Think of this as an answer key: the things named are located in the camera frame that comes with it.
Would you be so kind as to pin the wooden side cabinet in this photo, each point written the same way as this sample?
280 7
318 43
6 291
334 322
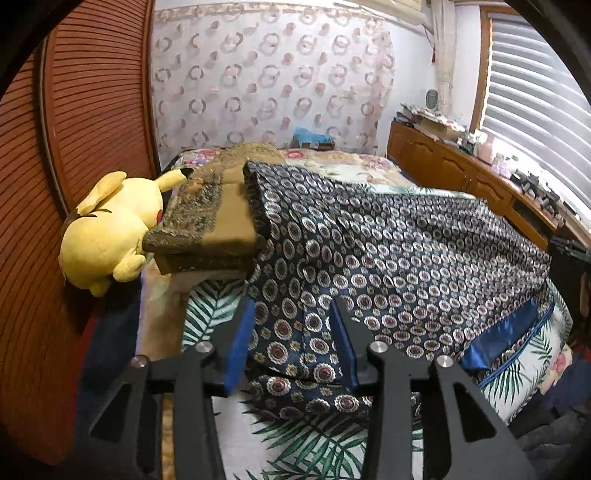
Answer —
443 161

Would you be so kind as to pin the circle-patterned satin garment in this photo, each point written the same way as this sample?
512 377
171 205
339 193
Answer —
392 240

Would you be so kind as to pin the yellow plush toy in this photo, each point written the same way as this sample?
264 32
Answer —
111 221

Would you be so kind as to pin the tied beige curtain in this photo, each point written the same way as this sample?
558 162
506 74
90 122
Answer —
445 55

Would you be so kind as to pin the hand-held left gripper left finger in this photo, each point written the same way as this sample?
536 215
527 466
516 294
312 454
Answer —
238 350

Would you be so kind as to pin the dark cloth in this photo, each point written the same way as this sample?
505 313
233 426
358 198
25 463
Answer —
547 429

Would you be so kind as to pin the grey window blind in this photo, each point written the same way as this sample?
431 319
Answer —
531 92

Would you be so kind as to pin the blue cloth bundle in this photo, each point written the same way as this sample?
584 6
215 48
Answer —
309 137

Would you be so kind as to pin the floral cloth pile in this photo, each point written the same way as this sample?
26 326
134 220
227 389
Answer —
429 111

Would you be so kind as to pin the leaf-print bed sheet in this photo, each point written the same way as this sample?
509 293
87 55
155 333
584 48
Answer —
323 438

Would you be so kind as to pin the beige air conditioner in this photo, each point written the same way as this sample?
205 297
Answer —
411 3

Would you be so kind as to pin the navy bed sheet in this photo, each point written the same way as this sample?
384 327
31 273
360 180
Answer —
111 350

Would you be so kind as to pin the lavender bottle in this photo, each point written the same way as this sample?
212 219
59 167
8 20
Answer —
502 166

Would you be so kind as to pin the folded olive-brown patterned blanket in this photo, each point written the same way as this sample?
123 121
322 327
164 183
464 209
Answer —
217 221

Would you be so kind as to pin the floral sheer curtain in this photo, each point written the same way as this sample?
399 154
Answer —
258 83

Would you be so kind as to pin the small grey desk fan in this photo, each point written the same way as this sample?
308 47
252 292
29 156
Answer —
432 99

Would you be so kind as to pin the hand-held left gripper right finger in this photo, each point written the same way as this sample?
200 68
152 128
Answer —
344 341

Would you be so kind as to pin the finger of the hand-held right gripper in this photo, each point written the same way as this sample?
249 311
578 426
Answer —
571 251

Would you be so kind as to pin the pink jar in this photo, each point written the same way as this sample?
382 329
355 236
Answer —
485 147

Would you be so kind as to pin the wooden louvred wardrobe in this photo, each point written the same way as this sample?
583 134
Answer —
92 115

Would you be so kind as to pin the cardboard box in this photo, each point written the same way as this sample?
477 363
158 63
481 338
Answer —
438 129

